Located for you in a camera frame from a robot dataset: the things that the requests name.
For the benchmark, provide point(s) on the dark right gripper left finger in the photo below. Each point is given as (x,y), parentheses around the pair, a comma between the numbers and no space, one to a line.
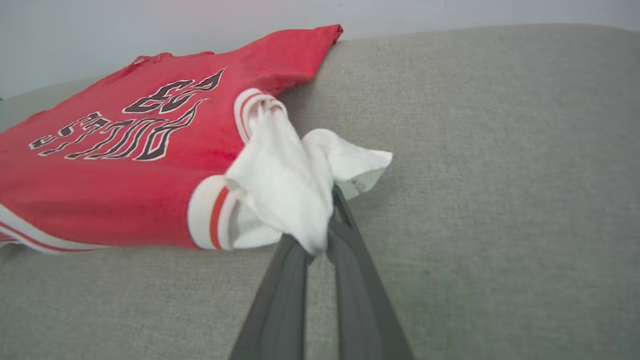
(280,310)

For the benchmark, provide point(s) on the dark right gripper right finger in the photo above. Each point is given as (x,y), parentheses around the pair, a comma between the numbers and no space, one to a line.
(360,300)

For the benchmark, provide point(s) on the red white basketball jersey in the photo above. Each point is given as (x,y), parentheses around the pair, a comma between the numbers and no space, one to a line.
(125,180)

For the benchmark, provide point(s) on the grey fabric sofa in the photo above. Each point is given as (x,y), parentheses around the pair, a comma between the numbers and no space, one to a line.
(500,175)

